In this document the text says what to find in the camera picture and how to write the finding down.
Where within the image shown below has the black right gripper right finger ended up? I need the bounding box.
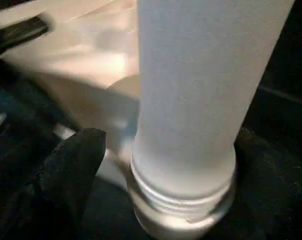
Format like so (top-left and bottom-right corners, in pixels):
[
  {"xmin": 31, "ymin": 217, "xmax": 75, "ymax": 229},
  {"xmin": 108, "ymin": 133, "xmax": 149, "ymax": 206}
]
[{"xmin": 215, "ymin": 127, "xmax": 302, "ymax": 240}]

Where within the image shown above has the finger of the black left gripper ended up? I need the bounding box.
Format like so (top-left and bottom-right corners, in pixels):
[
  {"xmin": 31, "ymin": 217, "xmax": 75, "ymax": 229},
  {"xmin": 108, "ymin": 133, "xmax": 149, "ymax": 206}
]
[{"xmin": 0, "ymin": 15, "xmax": 53, "ymax": 55}]

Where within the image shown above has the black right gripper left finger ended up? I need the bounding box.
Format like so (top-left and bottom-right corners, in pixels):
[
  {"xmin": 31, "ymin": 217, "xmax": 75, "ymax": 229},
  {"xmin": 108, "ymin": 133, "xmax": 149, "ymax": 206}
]
[{"xmin": 15, "ymin": 127, "xmax": 107, "ymax": 240}]

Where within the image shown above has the white plastic table top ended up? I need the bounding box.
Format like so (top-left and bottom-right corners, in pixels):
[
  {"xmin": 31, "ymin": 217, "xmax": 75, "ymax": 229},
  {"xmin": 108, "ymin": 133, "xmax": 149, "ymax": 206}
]
[{"xmin": 0, "ymin": 0, "xmax": 239, "ymax": 240}]

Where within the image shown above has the white plastic table leg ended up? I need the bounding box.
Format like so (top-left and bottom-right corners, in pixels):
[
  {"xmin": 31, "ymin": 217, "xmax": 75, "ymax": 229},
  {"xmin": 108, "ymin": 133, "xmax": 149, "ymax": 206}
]
[{"xmin": 129, "ymin": 0, "xmax": 297, "ymax": 216}]

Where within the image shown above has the black mat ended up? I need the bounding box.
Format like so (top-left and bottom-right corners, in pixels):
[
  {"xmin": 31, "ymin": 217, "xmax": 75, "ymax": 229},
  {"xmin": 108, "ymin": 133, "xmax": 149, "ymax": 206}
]
[{"xmin": 0, "ymin": 0, "xmax": 302, "ymax": 240}]

